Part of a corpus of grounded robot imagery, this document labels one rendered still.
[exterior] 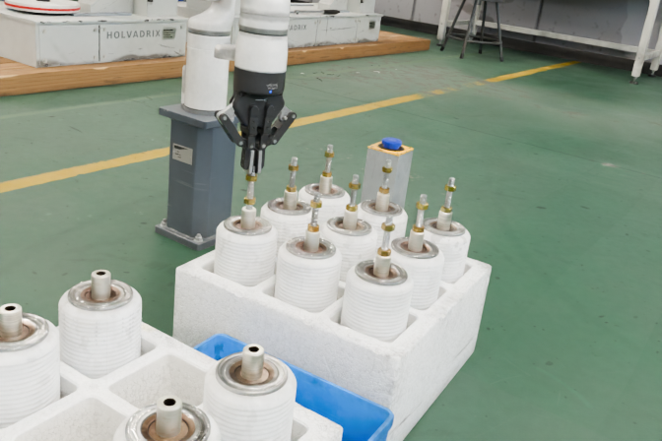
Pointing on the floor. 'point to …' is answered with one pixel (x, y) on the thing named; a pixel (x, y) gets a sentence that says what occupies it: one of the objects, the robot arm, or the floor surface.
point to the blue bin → (320, 396)
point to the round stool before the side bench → (482, 23)
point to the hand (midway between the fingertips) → (252, 159)
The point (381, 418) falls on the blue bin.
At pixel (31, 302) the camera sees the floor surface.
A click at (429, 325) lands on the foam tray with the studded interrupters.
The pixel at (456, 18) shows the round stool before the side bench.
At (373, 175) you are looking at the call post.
